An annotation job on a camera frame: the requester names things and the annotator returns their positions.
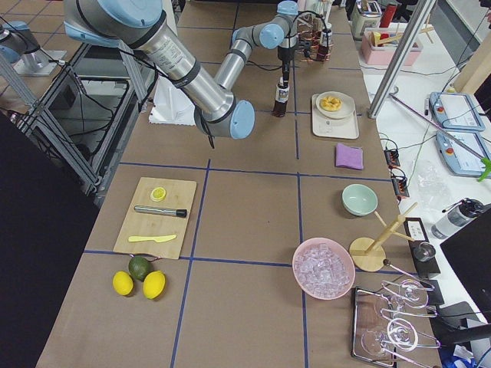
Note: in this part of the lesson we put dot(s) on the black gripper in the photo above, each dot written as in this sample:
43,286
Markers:
285,54

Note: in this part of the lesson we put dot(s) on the brown tea bottle white cap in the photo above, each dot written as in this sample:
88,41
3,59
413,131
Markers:
281,100

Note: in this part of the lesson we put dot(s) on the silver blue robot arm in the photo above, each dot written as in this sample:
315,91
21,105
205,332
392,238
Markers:
142,26

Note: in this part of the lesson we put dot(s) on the tea bottle in rack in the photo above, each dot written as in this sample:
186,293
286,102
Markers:
324,46

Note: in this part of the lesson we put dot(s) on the cream serving tray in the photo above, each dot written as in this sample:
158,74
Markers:
341,124

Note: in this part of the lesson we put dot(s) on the wine glass rack tray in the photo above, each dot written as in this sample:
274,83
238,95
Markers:
383,328

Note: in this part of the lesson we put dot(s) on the glazed donut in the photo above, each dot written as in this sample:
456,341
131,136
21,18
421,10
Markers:
330,103

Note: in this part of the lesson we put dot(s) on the white round plate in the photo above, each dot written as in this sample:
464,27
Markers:
347,108

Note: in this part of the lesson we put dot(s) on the pink storage bin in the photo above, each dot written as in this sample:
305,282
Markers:
383,54

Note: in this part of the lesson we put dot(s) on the purple folded cloth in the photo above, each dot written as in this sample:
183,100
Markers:
349,157

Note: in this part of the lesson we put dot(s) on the mint green bowl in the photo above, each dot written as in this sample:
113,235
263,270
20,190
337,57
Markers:
359,200

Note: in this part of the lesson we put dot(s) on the wooden cutting board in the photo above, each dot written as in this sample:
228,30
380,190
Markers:
179,195

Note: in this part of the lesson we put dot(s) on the steel muddler black tip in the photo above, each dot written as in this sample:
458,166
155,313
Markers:
179,213

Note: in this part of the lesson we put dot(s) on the lemon slice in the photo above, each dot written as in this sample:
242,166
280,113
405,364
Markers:
158,194

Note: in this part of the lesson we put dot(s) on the teach pendant tablet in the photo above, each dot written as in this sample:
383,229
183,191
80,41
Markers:
462,151
455,111

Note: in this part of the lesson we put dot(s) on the wooden mug tree stand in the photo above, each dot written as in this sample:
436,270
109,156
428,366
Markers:
367,253

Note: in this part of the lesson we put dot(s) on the pink bowl of ice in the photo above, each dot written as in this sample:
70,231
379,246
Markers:
323,268

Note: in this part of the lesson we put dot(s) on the yellow plastic knife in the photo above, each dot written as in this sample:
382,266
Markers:
157,239

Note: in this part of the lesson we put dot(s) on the small steel cup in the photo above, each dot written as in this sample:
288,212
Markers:
424,251

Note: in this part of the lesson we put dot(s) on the grey water bottle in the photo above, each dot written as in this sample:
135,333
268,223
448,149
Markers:
456,217

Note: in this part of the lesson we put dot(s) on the green avocado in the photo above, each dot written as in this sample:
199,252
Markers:
139,267

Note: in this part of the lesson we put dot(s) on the yellow lemon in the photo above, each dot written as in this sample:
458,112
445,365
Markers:
154,284
122,283

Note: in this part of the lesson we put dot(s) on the copper wire bottle rack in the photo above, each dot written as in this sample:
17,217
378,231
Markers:
309,26

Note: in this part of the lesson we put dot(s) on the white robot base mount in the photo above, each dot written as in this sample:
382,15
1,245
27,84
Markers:
171,105

